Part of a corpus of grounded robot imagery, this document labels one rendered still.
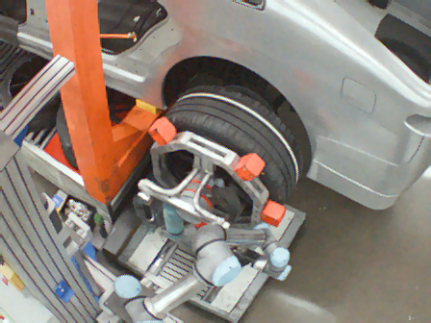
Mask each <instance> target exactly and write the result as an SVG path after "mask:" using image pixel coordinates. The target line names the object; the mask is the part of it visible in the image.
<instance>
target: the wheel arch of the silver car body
mask: <svg viewBox="0 0 431 323"><path fill-rule="evenodd" d="M229 62H231V64H230V68H229V71H228V75H227V79H226V82H228V83H237V82H238V72H240V71H241V72H243V71H244V67H245V66H246V65H244V64H242V63H237V62H233V61H231V60H228V59H225V58H222V57H218V56H212V55H202V56H192V57H187V58H184V59H181V60H179V61H176V62H175V63H173V64H172V65H171V66H170V67H169V68H168V70H167V71H166V72H165V74H164V76H163V78H162V81H161V82H160V101H161V103H160V104H161V108H162V110H163V111H165V110H166V109H167V107H168V106H169V105H170V103H171V102H172V101H173V100H174V98H175V97H176V96H177V95H179V93H180V92H181V91H182V90H183V88H184V87H185V86H186V85H187V83H189V82H190V80H191V79H192V78H193V77H194V76H195V75H196V74H198V73H206V74H208V75H210V76H213V77H215V78H219V79H221V80H223V81H224V78H225V73H226V69H227V67H228V63H229ZM246 67H247V68H249V67H248V66H246ZM249 69H251V68H249ZM251 70H253V69H251ZM253 71H254V70H253ZM254 72H256V71H254ZM255 75H257V76H259V77H262V78H264V79H266V78H265V77H263V76H262V75H261V74H259V73H258V72H256V73H255ZM267 81H268V80H267ZM285 97H286V96H285ZM286 98H287V97H286ZM287 100H288V101H289V99H288V98H287ZM289 102H290V101H289ZM290 104H291V106H290V110H291V111H293V112H296V113H297V114H298V115H299V113H298V112H297V110H296V109H295V107H294V106H293V105H292V103H291V102H290ZM299 117H300V115H299ZM300 119H301V121H302V123H303V125H304V127H305V129H306V132H307V134H308V137H309V140H310V145H311V163H310V167H309V171H308V172H307V174H306V177H307V178H308V175H309V173H310V171H311V168H312V164H313V147H312V142H311V139H310V136H309V133H308V131H307V128H306V126H305V124H304V122H303V120H302V118H301V117H300Z"/></svg>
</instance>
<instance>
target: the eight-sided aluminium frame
mask: <svg viewBox="0 0 431 323"><path fill-rule="evenodd" d="M203 147H206V148H208V149H210V151H212V152H215V153H212V152H210V151H208V149H205V148H203ZM186 149H187V151H189V152H191V153H193V154H194V155H197V156H199V157H200V158H202V159H205V160H208V161H210V162H213V163H215V164H217V165H219V166H221V167H223V168H224V169H226V170H228V171H229V172H230V175H231V176H232V177H233V178H234V179H235V180H236V181H237V183H238V184H239V185H240V186H241V187H242V188H243V190H244V191H245V192H246V193H247V194H248V195H249V196H250V197H251V199H252V200H253V209H252V213H242V214H241V215H240V217H239V218H238V220H237V221H236V222H235V223H231V222H229V224H230V228H243V229H254V228H256V227H257V226H259V225H261V224H262V223H263V221H262V220H261V212H262V210H263V208H264V207H265V205H266V203H267V197H268V191H267V190H266V187H265V186H264V185H263V184H262V183H261V182H260V181H259V180H258V178H255V179H252V180H249V181H246V182H244V181H243V180H242V179H241V178H240V177H239V176H238V175H237V174H236V172H235V171H234V169H235V167H236V166H237V165H238V163H239V162H240V160H241V158H240V157H239V156H238V155H237V154H235V153H233V152H232V151H229V149H225V148H223V147H221V146H219V145H217V144H215V143H213V142H210V141H208V140H207V139H205V138H202V137H199V136H196V135H195V134H194V133H190V132H183V133H180V134H176V136H175V137H174V138H173V139H172V140H171V141H170V142H169V143H167V144H163V146H159V145H158V144H157V143H156V142H155V143H154V144H153V146H152V148H151V151H150V154H151V160H152V166H153V175H154V177H155V178H156V180H157V182H158V183H159V184H160V185H161V186H162V187H164V188H165V189H174V188H175V187H177V186H179V185H180V184H181V183H180V182H179V181H178V180H177V179H176V178H174V177H173V176H172V174H171V173H170V171H169V170H168V169H167V163H166V153H168V152H173V151H179V150H186ZM210 213H212V214H214V215H216V216H218V217H222V218H224V219H226V220H228V218H229V215H228V214H226V213H224V212H222V211H219V210H217V209H215V208H212V210H211V211H210Z"/></svg>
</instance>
